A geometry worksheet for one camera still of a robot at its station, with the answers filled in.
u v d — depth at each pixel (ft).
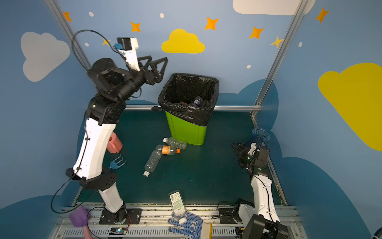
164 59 1.59
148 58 1.77
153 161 2.91
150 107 2.74
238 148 2.45
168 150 3.14
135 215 2.46
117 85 1.32
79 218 2.40
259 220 1.35
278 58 2.89
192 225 2.35
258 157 2.05
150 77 1.51
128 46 1.35
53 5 2.23
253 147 2.51
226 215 2.44
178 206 2.44
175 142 3.23
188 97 3.39
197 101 3.13
